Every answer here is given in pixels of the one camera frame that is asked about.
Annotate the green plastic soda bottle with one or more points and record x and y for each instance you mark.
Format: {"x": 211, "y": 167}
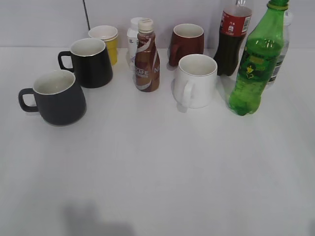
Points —
{"x": 262, "y": 49}

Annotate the white plastic bottle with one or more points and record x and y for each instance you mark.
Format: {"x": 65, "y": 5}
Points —
{"x": 132, "y": 40}

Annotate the dark grey ceramic mug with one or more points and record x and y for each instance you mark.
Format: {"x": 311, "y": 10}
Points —
{"x": 57, "y": 96}

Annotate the clear water bottle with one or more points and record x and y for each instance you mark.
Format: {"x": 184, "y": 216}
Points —
{"x": 287, "y": 20}

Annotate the cola bottle red label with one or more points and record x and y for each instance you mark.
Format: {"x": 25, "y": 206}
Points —
{"x": 234, "y": 25}

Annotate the white ceramic mug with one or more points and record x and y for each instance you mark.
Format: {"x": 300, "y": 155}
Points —
{"x": 195, "y": 81}

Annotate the yellow paper cup stack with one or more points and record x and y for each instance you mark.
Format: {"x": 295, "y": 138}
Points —
{"x": 109, "y": 35}

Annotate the dark red ceramic mug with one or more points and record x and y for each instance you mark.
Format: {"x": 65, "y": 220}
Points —
{"x": 186, "y": 39}

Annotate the brown Nescafe coffee bottle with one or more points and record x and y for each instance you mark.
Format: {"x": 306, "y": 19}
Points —
{"x": 147, "y": 63}

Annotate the black ceramic mug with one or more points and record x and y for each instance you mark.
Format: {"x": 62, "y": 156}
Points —
{"x": 89, "y": 60}

